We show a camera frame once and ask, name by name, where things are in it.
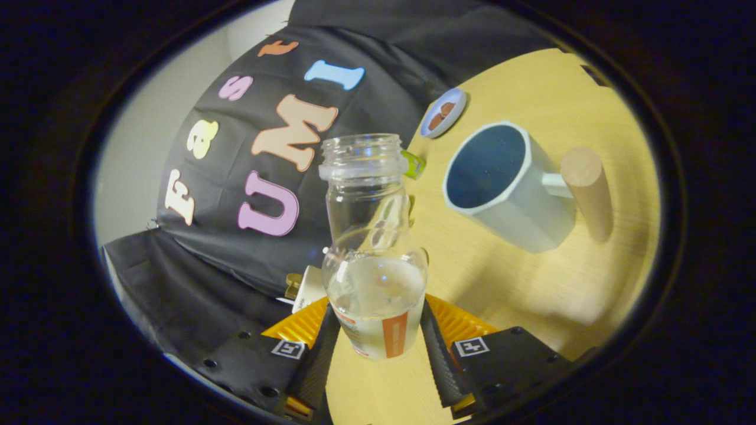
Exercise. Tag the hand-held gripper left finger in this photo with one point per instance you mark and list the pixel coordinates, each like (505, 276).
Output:
(316, 360)

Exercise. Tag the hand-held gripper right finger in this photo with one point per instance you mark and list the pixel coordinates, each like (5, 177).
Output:
(440, 366)

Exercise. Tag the clear glass juice bottle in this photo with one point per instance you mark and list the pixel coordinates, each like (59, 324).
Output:
(375, 289)

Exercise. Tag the white toaster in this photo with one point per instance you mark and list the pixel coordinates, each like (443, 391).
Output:
(308, 289)

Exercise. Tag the brown bread slice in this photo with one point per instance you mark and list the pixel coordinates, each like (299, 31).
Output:
(292, 285)

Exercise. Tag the wooden table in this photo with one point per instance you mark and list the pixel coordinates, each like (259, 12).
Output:
(531, 295)

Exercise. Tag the black backdrop cloth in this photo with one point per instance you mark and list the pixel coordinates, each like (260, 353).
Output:
(224, 260)

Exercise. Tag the divided tray of grains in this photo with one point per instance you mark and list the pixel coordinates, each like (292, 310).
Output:
(413, 165)

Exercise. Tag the reddish toast piece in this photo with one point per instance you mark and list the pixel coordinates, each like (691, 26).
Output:
(437, 121)
(447, 108)

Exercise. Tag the light blue plate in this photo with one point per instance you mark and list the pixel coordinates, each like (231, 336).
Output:
(452, 97)

